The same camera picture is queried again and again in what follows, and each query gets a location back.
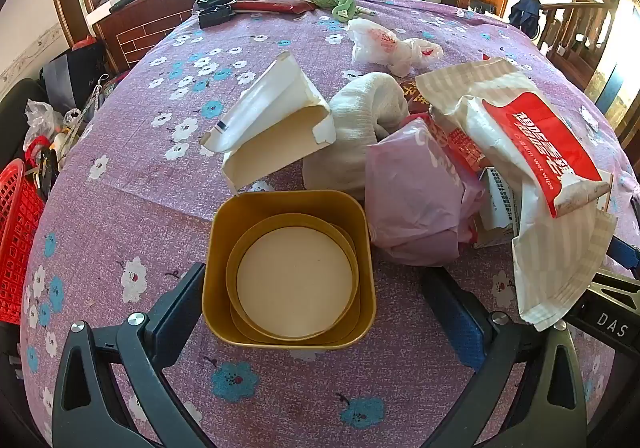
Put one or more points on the red white torn wrapper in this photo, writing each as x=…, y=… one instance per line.
x=460, y=145

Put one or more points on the knotted white plastic bag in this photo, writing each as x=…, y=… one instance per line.
x=375, y=45

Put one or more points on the white open carton box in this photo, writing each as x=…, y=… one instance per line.
x=270, y=112

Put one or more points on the small white printed box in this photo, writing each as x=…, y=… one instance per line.
x=500, y=208

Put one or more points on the purple floral tablecloth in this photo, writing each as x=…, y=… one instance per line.
x=140, y=152

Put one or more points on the pink plastic bag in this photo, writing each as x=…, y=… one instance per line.
x=415, y=198

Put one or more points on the wooden staircase railing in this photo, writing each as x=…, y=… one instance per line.
x=575, y=37

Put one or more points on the red plastic basket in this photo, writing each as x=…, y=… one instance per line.
x=17, y=238

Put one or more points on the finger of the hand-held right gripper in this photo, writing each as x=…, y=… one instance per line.
x=625, y=255

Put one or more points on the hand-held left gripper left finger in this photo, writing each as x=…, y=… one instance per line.
x=177, y=313

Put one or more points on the brown red snack wrapper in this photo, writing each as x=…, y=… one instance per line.
x=414, y=95

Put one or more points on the brick pattern wooden counter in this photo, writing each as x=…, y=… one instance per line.
x=150, y=25

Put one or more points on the clear plastic bag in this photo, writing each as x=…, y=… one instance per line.
x=40, y=120

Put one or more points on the red flat pouch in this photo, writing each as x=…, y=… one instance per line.
x=275, y=5

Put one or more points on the white knitted sock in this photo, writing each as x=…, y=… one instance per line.
x=357, y=122

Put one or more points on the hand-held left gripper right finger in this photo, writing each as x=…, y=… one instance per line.
x=450, y=323

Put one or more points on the small black case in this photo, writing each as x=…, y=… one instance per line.
x=215, y=17

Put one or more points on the red white wet wipe pack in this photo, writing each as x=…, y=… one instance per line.
x=540, y=147

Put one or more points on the round paper bowl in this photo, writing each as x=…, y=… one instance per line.
x=295, y=278

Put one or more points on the yellow square paper bowl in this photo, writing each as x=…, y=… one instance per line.
x=220, y=248

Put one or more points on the black shopping bag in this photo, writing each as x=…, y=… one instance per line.
x=75, y=72

